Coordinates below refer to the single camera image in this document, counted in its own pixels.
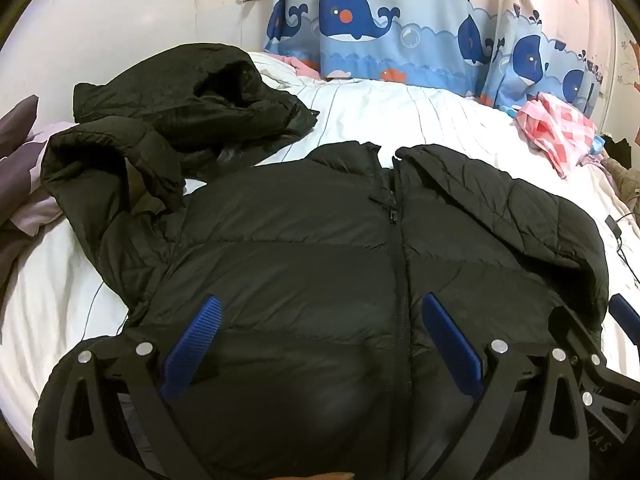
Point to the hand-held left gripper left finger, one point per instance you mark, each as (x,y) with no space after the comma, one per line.
(194,342)

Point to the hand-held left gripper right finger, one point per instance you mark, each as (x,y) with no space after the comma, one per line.
(452,342)

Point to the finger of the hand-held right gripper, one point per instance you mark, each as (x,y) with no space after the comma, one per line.
(626,311)
(575,335)

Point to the black puffer jacket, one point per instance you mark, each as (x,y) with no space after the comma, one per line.
(300,260)

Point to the beige clothes pile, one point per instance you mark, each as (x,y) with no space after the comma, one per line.
(622,172)

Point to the pink checked cloth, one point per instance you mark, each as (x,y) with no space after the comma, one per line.
(555,125)

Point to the white striped bed sheet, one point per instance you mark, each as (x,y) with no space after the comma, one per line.
(400,115)

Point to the white sticker-covered wardrobe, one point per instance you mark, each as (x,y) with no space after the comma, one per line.
(627,70)

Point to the black thin jacket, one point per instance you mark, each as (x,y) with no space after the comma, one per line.
(200,85)

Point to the plain pink cloth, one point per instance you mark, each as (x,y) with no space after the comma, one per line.
(302,66)

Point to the whale print curtain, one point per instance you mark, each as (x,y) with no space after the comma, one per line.
(350,10)

